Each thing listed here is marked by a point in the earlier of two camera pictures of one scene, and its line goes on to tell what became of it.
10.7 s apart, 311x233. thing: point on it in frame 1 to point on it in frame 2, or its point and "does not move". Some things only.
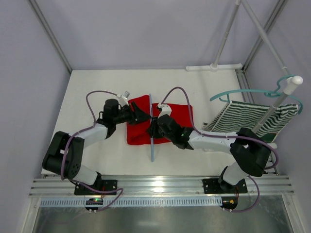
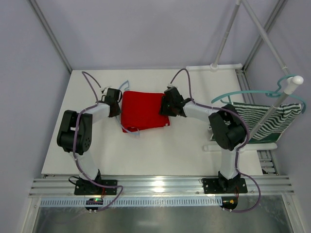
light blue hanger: (151, 137) to (137, 133)
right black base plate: (212, 186) does not move
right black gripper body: (157, 127) to (165, 105)
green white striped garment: (234, 115) does not move
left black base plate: (100, 185) does not move
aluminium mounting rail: (267, 186) does not move
